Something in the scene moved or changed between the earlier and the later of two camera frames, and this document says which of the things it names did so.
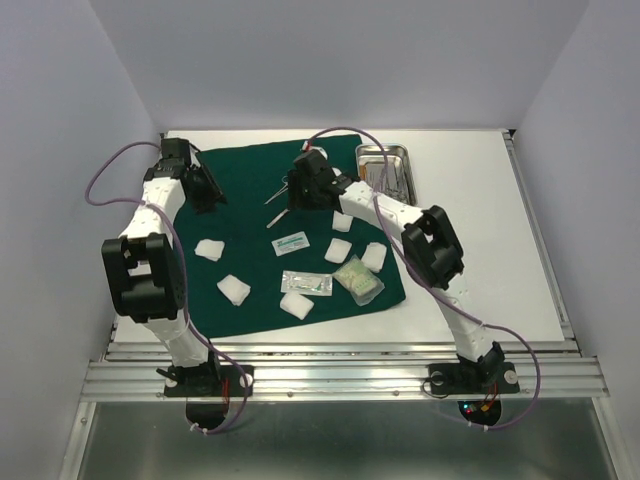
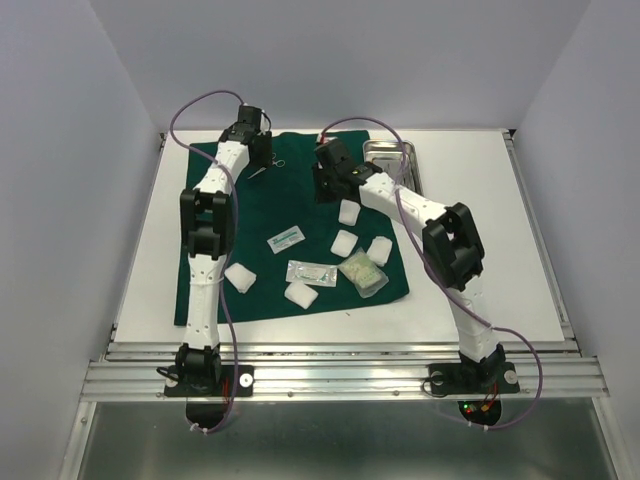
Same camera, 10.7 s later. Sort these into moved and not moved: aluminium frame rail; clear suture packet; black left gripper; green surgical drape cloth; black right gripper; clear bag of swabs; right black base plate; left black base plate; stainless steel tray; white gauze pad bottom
Moved: black right gripper; stainless steel tray; white gauze pad bottom; clear bag of swabs; clear suture packet; black left gripper
Not moved: left black base plate; aluminium frame rail; green surgical drape cloth; right black base plate
